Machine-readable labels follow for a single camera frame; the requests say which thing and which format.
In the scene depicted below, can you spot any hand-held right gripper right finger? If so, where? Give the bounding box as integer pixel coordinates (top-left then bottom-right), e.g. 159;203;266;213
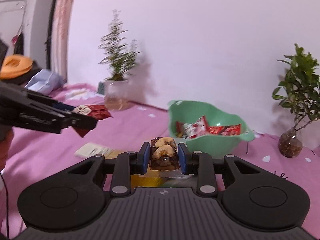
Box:
177;142;260;197

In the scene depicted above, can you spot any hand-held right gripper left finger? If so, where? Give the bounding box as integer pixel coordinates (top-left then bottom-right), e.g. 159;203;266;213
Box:
67;142;151;197

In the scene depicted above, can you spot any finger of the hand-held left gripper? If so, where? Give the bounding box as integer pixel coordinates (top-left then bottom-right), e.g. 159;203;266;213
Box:
61;112;98;131
53;101;76;112

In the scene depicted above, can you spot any nut date snack clear wrapper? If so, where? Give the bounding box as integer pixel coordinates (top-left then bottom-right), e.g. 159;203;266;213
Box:
149;136;179;178

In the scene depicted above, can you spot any small red flower packet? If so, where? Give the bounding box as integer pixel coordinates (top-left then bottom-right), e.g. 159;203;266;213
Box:
72;104;113;138

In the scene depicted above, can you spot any green plastic bowl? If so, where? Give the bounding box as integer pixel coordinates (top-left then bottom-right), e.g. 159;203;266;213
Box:
167;99;255;159

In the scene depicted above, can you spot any yellow snack packet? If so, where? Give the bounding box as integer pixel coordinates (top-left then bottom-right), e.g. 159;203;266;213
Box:
130;174;176;188

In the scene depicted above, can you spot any pale green flat packet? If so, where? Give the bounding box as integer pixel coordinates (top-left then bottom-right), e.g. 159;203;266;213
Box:
74;142;118;159

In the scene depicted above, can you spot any large red and white packet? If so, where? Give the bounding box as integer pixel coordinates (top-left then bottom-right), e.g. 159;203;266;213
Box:
176;116;209;140

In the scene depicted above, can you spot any white digital clock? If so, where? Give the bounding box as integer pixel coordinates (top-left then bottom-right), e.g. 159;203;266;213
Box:
96;81;107;97

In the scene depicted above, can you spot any pink printed bedsheet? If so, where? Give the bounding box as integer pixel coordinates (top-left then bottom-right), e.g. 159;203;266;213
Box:
0;82;320;240

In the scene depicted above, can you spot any orange round object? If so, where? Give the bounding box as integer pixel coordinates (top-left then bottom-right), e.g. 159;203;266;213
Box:
0;54;34;81

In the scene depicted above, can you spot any long red snack packet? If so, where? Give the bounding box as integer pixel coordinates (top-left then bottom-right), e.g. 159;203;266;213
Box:
207;124;242;136

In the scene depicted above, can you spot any small plant in clear cup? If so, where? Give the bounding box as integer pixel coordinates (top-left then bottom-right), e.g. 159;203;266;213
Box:
98;9;142;111

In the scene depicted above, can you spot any pink patterned curtain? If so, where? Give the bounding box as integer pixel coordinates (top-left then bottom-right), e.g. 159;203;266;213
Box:
51;0;78;83

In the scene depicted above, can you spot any leafy plant in glass vase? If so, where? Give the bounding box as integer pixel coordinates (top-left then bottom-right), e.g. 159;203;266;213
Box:
272;43;320;158

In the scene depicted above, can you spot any black cable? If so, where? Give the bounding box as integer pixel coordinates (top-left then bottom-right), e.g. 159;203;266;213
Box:
0;172;11;240

